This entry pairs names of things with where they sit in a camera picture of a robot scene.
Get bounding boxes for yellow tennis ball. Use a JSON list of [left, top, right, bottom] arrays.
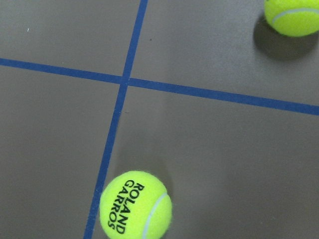
[[264, 0, 319, 37], [100, 171, 172, 239]]

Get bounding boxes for brown paper table cover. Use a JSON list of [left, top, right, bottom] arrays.
[[0, 0, 319, 239]]

